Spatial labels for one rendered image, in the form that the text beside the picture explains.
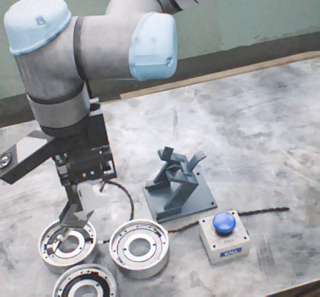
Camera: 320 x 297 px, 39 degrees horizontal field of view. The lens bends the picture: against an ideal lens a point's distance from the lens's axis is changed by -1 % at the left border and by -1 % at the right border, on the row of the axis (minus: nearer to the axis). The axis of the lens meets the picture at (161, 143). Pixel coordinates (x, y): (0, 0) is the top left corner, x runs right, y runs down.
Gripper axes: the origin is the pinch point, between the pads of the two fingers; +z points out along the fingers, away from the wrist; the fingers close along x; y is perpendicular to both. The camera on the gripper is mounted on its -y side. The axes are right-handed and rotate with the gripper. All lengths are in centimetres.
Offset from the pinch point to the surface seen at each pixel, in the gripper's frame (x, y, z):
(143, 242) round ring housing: -1.6, 9.3, 11.8
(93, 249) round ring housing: -1.6, 0.5, 9.7
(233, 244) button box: -9.2, 23.6, 8.8
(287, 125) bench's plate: 19, 49, 13
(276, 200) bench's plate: 0.1, 36.8, 13.4
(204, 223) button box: -3.3, 20.6, 8.8
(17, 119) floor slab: 152, -29, 93
